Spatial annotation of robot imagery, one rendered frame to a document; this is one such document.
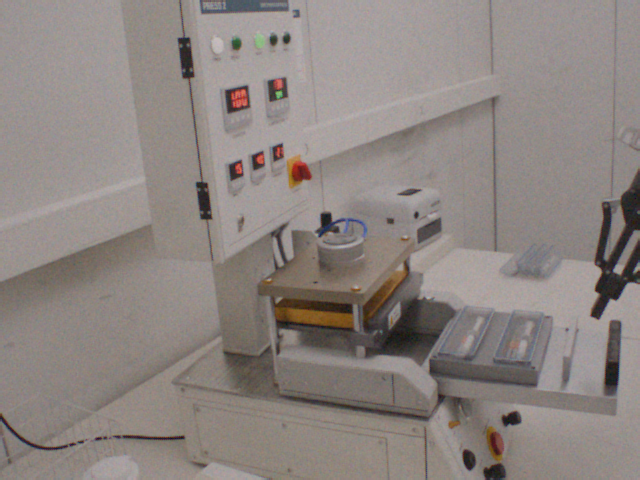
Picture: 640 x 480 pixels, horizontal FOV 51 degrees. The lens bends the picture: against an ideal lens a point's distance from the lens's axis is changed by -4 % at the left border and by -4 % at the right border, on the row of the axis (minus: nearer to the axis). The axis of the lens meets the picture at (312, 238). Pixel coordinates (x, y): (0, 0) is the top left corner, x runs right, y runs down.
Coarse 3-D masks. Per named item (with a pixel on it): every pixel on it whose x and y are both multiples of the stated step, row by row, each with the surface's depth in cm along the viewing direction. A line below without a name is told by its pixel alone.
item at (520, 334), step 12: (516, 312) 115; (528, 312) 115; (540, 312) 114; (516, 324) 111; (528, 324) 110; (540, 324) 110; (504, 336) 107; (516, 336) 107; (528, 336) 106; (504, 348) 103; (516, 348) 103; (528, 348) 102; (528, 360) 99
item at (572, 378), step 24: (552, 336) 113; (576, 336) 111; (600, 336) 111; (552, 360) 105; (576, 360) 104; (600, 360) 103; (456, 384) 103; (480, 384) 101; (504, 384) 100; (528, 384) 99; (552, 384) 98; (576, 384) 97; (600, 384) 97; (552, 408) 97; (576, 408) 96; (600, 408) 94
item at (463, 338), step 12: (468, 312) 117; (480, 312) 117; (456, 324) 113; (468, 324) 113; (480, 324) 112; (456, 336) 109; (468, 336) 108; (480, 336) 108; (444, 348) 105; (456, 348) 105; (468, 348) 104
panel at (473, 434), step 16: (448, 400) 107; (480, 400) 117; (448, 416) 105; (480, 416) 115; (496, 416) 120; (448, 432) 103; (464, 432) 107; (480, 432) 112; (464, 448) 105; (480, 448) 110; (464, 464) 103; (480, 464) 108
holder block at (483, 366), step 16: (496, 320) 115; (544, 320) 113; (496, 336) 109; (544, 336) 108; (480, 352) 105; (544, 352) 105; (432, 368) 105; (448, 368) 103; (464, 368) 102; (480, 368) 101; (496, 368) 100; (512, 368) 99; (528, 368) 98
